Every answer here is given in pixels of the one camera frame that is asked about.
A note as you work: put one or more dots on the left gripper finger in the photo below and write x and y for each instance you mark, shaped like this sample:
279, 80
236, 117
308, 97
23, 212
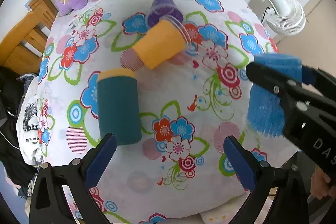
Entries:
319, 79
271, 87

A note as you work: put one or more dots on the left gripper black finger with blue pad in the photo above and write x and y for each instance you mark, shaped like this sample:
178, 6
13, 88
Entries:
49, 204
259, 177

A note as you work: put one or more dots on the blue plastic cup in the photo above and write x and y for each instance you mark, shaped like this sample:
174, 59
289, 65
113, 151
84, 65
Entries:
265, 116

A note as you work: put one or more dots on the teal cup yellow rim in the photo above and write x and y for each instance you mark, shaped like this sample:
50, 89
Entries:
117, 105

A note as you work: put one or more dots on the orange plastic cup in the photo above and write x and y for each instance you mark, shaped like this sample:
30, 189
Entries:
162, 42

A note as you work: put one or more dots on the purple plastic cup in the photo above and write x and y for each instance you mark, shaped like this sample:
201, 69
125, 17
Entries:
161, 8

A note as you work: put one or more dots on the person's hand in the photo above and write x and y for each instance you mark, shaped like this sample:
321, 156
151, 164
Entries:
319, 184

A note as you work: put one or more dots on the white floor fan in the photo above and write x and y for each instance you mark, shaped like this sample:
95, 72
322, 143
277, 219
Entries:
288, 18

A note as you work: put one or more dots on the white printed t-shirt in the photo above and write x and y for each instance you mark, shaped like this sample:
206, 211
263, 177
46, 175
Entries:
34, 125

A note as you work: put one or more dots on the floral tablecloth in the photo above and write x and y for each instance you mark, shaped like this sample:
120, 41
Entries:
188, 106

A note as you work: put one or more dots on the black jacket on chair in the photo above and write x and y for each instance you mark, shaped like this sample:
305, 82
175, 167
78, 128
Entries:
18, 171

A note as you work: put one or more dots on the wooden chair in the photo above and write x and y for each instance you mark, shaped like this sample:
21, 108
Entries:
14, 55

